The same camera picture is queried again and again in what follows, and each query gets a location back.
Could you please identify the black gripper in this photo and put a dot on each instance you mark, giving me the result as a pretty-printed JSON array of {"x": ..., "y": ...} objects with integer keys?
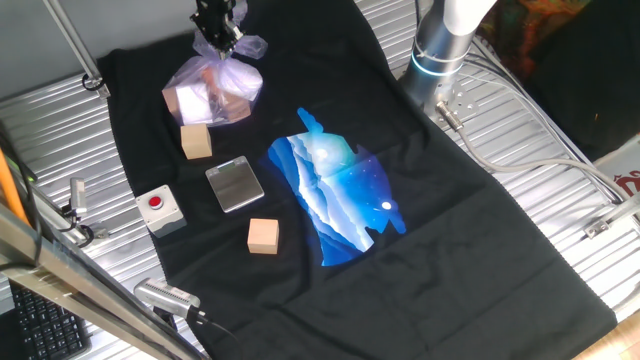
[{"x": 214, "y": 15}]

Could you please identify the large black bag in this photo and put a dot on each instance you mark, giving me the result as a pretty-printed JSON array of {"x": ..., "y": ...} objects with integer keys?
[{"x": 590, "y": 75}]

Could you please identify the black cloth with blue print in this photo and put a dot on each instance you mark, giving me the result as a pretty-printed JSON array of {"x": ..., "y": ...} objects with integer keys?
[{"x": 450, "y": 250}]

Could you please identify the white box with red print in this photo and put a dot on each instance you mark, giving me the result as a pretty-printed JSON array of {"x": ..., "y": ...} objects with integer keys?
[{"x": 622, "y": 170}]

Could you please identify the silver ribbed depth camera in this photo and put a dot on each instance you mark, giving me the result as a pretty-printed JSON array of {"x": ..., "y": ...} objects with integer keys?
[{"x": 165, "y": 297}]

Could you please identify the translucent purple plastic bag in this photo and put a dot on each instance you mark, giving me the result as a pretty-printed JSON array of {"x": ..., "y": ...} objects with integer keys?
[{"x": 235, "y": 80}]

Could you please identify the small grey camera on rail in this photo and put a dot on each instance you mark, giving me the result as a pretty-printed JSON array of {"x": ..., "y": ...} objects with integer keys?
[{"x": 78, "y": 195}]

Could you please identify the grey box with red button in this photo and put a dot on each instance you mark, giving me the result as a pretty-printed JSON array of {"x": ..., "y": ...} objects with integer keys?
[{"x": 161, "y": 212}]

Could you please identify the metal mounting rail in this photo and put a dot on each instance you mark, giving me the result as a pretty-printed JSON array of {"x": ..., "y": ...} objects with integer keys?
[{"x": 55, "y": 215}]

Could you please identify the slanted aluminium pole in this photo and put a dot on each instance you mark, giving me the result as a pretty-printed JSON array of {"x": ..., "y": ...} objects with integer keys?
[{"x": 75, "y": 45}]

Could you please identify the silver digital scale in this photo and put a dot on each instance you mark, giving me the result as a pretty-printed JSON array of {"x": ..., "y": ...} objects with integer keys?
[{"x": 235, "y": 185}]

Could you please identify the aluminium frame beam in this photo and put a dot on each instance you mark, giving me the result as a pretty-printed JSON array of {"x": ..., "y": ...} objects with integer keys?
[{"x": 75, "y": 285}]

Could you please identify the colourful patterned fabric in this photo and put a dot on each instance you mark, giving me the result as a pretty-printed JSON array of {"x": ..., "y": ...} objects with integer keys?
[{"x": 525, "y": 30}]

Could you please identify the black computer keyboard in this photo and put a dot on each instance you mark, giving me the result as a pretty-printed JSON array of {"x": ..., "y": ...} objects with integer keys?
[{"x": 47, "y": 327}]

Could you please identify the metal angle bracket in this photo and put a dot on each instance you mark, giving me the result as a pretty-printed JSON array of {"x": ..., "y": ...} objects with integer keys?
[{"x": 612, "y": 217}]

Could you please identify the orange pole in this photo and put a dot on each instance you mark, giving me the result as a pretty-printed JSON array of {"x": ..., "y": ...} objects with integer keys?
[{"x": 9, "y": 187}]

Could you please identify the light wooden cube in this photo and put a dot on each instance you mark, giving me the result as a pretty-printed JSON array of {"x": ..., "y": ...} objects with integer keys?
[
  {"x": 263, "y": 237},
  {"x": 196, "y": 142}
]

